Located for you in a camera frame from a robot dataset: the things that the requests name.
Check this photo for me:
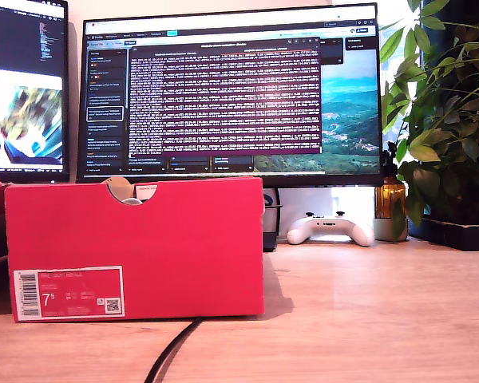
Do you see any black table cable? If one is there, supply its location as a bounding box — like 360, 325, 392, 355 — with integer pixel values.
143, 318, 204, 383

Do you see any white game controller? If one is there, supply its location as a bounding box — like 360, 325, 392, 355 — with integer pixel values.
286, 210, 377, 247

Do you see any black plant tray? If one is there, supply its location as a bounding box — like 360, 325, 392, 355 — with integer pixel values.
408, 217, 479, 251

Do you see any pale round pot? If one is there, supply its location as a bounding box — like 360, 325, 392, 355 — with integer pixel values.
373, 216, 410, 243

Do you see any amber pump bottle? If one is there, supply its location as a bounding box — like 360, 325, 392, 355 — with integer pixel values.
374, 141, 408, 219

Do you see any grey monitor stand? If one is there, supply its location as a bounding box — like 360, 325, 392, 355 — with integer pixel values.
262, 188, 283, 252

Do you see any green leafy houseplant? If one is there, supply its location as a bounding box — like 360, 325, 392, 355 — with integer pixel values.
379, 0, 479, 240

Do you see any red shoebox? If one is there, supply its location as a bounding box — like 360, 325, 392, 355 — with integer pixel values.
0, 167, 266, 322

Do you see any tan cardboard insert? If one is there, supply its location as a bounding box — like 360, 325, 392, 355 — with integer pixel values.
101, 175, 136, 200

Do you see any large black computer monitor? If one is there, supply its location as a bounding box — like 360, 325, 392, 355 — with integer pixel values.
76, 2, 386, 188

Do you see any narrow black computer monitor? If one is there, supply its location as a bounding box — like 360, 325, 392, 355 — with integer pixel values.
0, 0, 71, 184

